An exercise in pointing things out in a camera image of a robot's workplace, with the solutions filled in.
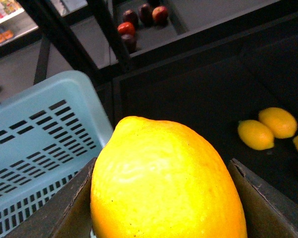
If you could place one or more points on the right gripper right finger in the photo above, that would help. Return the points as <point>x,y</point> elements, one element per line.
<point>268,213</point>

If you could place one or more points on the red orange apple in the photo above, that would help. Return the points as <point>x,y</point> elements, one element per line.
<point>160,15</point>

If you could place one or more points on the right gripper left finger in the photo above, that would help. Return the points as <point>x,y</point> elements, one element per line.
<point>65,215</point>

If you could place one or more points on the large yellow lemon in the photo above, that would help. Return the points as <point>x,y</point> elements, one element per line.
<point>160,179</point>

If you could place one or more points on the dark wooden display stand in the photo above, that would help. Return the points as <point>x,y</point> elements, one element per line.
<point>209,80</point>

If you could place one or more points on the light teal plastic basket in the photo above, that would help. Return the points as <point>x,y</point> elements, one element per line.
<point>48,133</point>

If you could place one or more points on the dark purple fruit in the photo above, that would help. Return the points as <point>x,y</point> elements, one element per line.
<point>145,14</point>

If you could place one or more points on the dark red apple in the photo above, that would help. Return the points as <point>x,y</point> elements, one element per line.
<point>131,16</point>

